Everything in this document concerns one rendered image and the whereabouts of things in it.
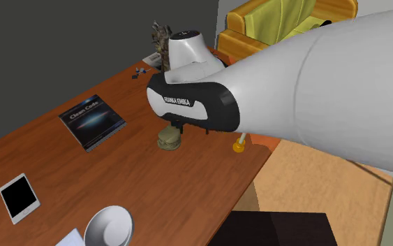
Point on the white flat box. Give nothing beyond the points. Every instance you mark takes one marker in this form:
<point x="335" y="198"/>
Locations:
<point x="152" y="59"/>

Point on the yellow armchair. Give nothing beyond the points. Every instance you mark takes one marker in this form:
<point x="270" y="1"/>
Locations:
<point x="267" y="20"/>

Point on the tan round burger-shaped object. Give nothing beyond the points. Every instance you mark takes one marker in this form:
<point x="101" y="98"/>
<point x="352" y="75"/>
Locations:
<point x="169" y="140"/>

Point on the white bowl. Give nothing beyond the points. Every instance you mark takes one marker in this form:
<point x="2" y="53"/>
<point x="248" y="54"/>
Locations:
<point x="109" y="227"/>

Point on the brown dried plant figure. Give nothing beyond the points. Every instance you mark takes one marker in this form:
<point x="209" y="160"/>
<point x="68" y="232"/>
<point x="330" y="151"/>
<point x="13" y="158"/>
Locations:
<point x="162" y="41"/>

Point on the brown wooden desk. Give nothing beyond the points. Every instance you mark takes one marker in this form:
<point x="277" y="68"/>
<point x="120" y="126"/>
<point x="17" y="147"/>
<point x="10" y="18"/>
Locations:
<point x="138" y="180"/>

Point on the dark blue book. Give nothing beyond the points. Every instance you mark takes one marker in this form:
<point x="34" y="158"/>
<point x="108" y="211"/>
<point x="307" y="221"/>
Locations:
<point x="92" y="122"/>

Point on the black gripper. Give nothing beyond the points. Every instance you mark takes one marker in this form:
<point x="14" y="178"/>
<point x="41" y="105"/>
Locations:
<point x="176" y="125"/>

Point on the white paper sheet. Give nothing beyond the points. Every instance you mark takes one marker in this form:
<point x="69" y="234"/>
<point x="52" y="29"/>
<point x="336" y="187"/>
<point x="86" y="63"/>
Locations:
<point x="72" y="239"/>

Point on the dark robot stand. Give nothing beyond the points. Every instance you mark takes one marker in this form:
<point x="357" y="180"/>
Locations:
<point x="277" y="230"/>

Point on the white tablet with black screen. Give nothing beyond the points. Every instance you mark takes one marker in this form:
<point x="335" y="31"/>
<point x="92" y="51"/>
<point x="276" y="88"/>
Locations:
<point x="19" y="198"/>

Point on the yellow and white plunger-shaped object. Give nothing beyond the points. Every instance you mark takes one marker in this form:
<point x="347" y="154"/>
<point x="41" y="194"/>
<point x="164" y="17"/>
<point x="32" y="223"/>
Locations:
<point x="239" y="146"/>

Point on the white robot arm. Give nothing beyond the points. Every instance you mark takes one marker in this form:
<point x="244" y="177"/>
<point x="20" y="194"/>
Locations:
<point x="318" y="88"/>

